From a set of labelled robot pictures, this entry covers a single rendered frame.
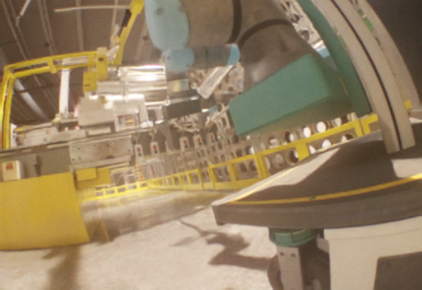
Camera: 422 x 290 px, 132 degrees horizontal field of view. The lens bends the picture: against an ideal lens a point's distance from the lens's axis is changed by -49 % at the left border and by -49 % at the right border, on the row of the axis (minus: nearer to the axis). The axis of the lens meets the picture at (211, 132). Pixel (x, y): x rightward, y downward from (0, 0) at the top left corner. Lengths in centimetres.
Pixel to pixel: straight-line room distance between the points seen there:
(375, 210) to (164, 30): 34
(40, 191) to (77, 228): 43
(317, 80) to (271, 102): 7
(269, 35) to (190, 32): 12
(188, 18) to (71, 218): 158
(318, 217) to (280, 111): 13
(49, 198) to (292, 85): 169
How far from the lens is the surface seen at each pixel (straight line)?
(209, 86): 96
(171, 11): 28
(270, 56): 26
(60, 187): 166
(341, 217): 21
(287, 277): 42
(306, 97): 22
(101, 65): 208
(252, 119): 26
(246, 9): 32
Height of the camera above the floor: 40
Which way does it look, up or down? 10 degrees up
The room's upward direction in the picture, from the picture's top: 15 degrees counter-clockwise
